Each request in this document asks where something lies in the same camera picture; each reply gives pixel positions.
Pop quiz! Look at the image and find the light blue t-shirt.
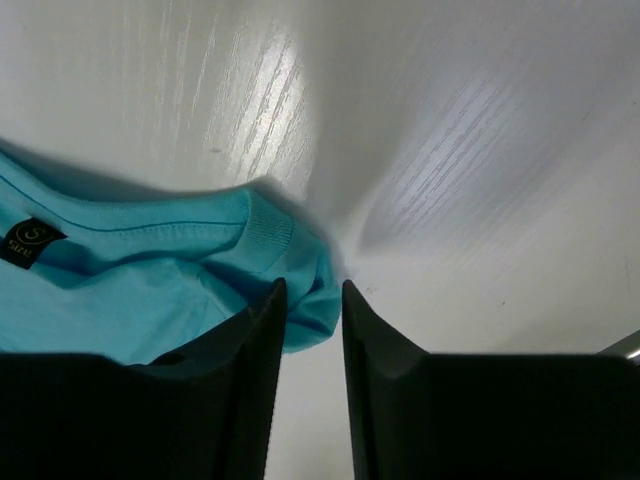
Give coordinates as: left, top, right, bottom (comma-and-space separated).
1, 157, 341, 364

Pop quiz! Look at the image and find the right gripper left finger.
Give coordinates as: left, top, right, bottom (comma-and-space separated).
1, 280, 287, 479

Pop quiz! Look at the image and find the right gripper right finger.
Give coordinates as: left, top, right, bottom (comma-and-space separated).
342, 282, 639, 479

